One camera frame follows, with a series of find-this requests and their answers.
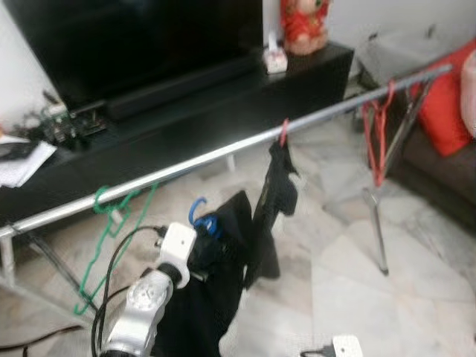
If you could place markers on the blue plastic hanger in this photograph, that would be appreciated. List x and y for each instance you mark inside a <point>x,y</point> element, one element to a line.
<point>195,210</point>

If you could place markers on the black garment with white print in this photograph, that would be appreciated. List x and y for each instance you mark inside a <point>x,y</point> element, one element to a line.
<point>216,297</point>

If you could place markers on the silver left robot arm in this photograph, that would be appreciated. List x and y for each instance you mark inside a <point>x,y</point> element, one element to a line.
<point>141,312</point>

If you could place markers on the red plastic hanger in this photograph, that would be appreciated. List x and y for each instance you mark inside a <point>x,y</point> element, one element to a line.
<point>379,149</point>
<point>283,134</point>

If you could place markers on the silver clothes rack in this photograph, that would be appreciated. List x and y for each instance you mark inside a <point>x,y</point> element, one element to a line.
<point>223,151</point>

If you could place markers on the black television console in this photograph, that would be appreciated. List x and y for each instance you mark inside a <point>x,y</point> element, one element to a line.
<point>223,119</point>

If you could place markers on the black soundbar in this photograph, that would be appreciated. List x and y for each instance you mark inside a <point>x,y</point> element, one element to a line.
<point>186,89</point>

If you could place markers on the white paper sheets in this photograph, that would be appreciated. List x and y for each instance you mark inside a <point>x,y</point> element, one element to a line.
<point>22,163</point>

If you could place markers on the white tissue box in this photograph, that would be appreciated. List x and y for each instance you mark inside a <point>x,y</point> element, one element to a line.
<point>276,59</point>

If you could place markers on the black flat television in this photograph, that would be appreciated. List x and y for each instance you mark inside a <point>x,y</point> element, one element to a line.
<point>134,44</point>

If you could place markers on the dark grey fabric sofa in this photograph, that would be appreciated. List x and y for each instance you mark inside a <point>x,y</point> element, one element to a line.
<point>431,178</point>

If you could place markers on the red laughing buddha figurine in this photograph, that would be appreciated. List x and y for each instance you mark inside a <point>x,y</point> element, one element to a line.
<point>305,26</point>

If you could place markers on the red cushion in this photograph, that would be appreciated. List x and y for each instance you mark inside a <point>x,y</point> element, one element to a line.
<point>446,104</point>

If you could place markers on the side table with lace cloth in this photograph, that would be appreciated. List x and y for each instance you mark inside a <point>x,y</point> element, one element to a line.
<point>401,52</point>

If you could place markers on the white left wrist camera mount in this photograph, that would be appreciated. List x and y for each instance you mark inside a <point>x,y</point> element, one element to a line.
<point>177,245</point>

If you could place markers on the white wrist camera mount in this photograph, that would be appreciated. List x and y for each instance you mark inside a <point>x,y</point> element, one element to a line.
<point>177,245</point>
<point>347,347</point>

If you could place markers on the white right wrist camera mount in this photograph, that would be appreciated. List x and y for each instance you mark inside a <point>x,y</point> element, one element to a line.
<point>347,347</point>

